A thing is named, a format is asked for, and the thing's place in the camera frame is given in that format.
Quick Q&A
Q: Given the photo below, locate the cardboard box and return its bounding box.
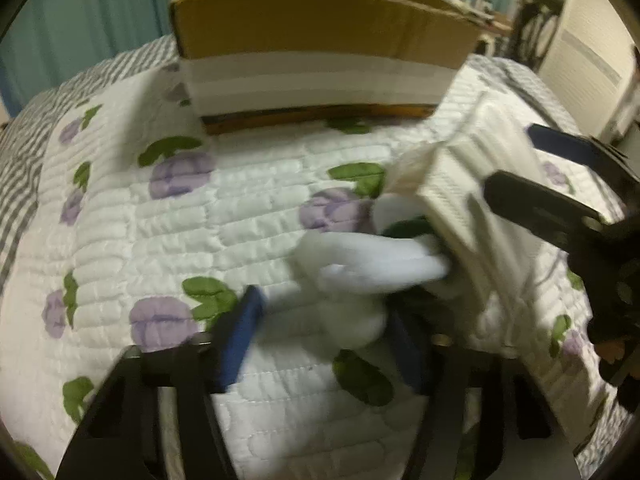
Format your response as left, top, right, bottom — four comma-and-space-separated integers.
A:
169, 0, 485, 137

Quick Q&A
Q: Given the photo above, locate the teal curtain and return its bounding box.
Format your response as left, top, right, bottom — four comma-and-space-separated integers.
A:
0, 0, 221, 113

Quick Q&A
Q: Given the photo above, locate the cream ribbed knit cloth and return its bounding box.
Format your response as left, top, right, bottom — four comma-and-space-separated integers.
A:
384, 87, 552, 313

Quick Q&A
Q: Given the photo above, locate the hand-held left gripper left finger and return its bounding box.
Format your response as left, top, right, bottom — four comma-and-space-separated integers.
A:
55, 284, 267, 480

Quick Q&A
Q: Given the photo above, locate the floral quilted bedspread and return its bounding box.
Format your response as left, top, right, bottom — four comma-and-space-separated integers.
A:
0, 35, 640, 480

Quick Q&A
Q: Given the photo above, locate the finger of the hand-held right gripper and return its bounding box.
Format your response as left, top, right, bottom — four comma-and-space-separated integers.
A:
482, 170, 618, 263
527, 124, 640, 183

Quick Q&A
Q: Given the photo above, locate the white soft sock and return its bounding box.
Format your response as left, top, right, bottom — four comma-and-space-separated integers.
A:
291, 199, 452, 352

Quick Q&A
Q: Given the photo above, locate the white cabinet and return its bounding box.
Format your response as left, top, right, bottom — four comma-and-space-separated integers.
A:
539, 0, 640, 137

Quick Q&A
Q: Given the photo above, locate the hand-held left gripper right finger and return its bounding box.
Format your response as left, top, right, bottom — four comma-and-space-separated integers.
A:
384, 305, 582, 480

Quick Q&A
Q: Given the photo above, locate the dark metal rack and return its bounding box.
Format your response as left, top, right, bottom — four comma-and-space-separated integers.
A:
509, 0, 568, 73

